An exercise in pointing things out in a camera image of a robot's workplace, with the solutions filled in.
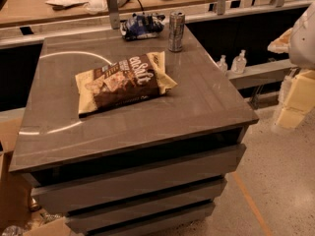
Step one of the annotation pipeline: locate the brown chip bag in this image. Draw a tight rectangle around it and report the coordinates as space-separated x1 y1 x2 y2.
75 52 177 115

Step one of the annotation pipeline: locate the blue crumpled chip bag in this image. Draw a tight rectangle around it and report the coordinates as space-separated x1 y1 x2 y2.
120 13 165 41

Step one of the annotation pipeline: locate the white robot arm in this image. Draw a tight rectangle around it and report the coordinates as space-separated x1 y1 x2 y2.
268 3 315 132

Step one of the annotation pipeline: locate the bottom grey drawer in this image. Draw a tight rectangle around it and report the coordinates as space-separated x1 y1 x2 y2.
87 201 215 236

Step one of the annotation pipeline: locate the middle grey drawer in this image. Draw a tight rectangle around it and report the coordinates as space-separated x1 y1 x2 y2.
66 177 226 235

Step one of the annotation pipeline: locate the grey drawer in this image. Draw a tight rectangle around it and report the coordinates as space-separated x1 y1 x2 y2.
87 201 215 236
66 177 226 235
31 144 246 213

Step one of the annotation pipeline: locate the silver redbull can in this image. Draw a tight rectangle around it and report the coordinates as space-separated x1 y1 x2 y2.
168 11 185 52

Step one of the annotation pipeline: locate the cardboard box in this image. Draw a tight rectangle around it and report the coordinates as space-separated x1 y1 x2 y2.
0 118 72 236

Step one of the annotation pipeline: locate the clear bottle left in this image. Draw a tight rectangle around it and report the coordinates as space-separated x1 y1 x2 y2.
217 55 228 74

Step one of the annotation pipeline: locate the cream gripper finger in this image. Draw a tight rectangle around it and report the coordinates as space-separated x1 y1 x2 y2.
275 70 315 130
267 29 292 54

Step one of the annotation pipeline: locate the metal post left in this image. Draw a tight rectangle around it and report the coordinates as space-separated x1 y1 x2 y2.
106 0 120 30

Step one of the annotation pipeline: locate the top grey drawer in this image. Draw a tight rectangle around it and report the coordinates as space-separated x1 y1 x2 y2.
31 144 246 213

